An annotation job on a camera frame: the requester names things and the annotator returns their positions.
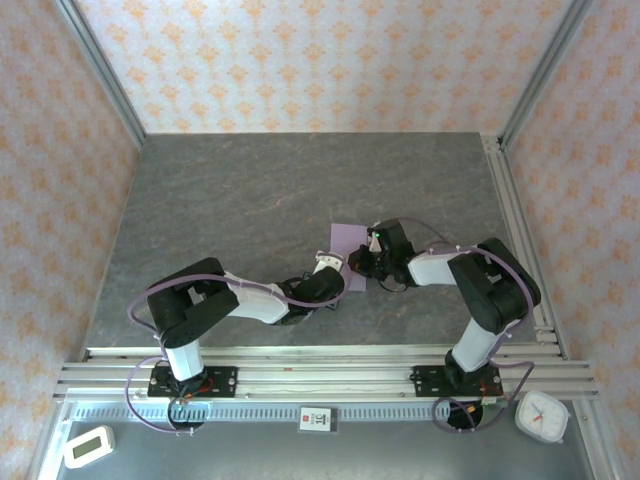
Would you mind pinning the white analog clock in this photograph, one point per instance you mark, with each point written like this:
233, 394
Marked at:
542, 417

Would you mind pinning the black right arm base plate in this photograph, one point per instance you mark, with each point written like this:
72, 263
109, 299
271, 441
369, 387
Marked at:
425, 382

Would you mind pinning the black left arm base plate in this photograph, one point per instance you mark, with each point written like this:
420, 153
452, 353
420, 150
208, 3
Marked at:
225, 382

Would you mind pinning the aluminium frame post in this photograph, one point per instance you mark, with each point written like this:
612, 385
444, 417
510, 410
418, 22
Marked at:
100, 65
545, 65

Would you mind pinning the white digital timer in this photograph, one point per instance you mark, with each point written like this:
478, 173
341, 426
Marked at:
87, 447

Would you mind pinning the purple paper sheet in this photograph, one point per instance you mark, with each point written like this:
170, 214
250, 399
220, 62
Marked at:
347, 237

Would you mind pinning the white label card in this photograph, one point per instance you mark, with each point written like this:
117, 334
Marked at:
317, 419

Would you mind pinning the aluminium side rail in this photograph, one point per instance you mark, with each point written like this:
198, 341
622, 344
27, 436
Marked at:
505, 200

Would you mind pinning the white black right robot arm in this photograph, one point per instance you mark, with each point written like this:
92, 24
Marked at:
432, 267

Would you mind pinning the aluminium mounting rail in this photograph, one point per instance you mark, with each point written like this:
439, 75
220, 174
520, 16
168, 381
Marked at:
325, 372

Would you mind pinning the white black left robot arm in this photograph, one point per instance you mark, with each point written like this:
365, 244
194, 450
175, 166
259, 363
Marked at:
260, 302

